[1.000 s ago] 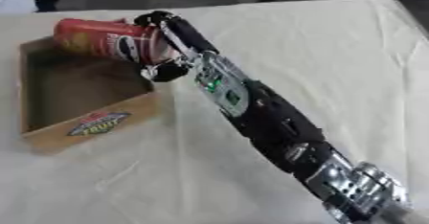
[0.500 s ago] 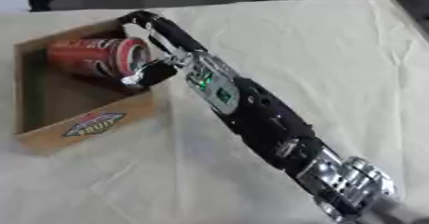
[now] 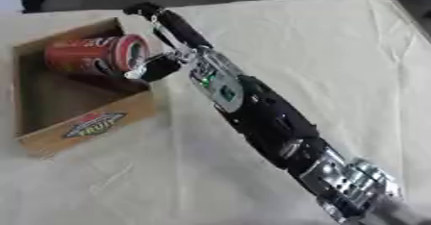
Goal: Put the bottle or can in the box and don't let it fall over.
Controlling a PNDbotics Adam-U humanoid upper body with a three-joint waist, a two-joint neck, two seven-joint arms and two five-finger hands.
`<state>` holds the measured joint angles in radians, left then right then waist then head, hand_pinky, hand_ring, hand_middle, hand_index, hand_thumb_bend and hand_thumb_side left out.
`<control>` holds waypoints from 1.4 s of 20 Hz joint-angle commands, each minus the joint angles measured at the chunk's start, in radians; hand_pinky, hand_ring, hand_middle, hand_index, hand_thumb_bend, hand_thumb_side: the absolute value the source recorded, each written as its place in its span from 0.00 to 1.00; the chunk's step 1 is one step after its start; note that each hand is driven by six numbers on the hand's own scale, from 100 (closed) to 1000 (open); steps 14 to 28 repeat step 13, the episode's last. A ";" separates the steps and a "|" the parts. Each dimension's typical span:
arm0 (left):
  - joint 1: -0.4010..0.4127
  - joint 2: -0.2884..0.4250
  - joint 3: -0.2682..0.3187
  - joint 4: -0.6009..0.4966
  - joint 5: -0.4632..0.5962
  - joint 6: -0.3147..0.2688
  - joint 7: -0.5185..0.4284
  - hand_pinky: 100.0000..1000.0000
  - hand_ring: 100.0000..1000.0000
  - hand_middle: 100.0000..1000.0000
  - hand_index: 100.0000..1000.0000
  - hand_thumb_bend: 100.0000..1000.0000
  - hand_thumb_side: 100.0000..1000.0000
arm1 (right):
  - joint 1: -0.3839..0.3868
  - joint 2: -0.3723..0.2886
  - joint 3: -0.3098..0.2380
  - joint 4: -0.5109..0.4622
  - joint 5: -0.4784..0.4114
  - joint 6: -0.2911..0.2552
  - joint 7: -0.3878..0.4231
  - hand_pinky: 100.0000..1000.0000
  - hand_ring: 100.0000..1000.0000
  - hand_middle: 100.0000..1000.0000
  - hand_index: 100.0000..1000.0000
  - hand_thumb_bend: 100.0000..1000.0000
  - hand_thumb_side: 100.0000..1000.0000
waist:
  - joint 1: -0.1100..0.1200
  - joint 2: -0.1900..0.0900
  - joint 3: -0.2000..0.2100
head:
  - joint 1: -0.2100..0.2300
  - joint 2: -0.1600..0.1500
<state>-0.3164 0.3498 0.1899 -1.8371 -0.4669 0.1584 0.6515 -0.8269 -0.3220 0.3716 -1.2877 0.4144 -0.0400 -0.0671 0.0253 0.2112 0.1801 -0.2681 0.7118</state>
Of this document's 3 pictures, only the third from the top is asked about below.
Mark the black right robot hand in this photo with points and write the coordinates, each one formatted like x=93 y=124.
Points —
x=178 y=30

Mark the red white cylindrical bottle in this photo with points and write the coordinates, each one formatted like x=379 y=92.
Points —
x=92 y=54

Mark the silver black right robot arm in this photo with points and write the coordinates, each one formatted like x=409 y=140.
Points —
x=269 y=116

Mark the tan cardboard box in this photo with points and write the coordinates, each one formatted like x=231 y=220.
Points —
x=73 y=107

